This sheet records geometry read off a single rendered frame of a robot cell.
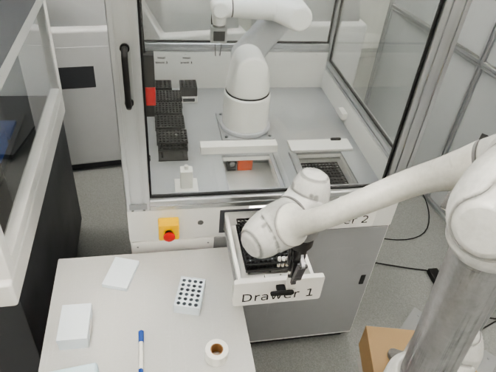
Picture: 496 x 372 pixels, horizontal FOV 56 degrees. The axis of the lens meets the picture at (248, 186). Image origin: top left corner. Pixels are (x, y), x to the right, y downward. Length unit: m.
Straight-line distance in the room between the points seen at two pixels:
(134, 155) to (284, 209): 0.61
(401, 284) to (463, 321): 1.98
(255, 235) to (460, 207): 0.51
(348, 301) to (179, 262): 0.90
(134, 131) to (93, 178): 1.94
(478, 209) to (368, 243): 1.33
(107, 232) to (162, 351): 1.56
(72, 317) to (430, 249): 2.26
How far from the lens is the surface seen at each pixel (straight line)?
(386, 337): 1.54
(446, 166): 0.98
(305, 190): 1.18
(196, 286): 1.62
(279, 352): 2.45
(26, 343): 1.95
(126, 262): 1.74
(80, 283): 1.73
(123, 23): 1.33
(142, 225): 1.72
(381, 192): 1.02
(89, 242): 2.94
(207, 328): 1.57
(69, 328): 1.55
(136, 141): 1.49
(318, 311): 2.29
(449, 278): 0.88
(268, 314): 2.22
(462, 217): 0.73
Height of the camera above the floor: 2.05
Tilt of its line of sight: 38 degrees down
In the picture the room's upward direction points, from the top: 6 degrees clockwise
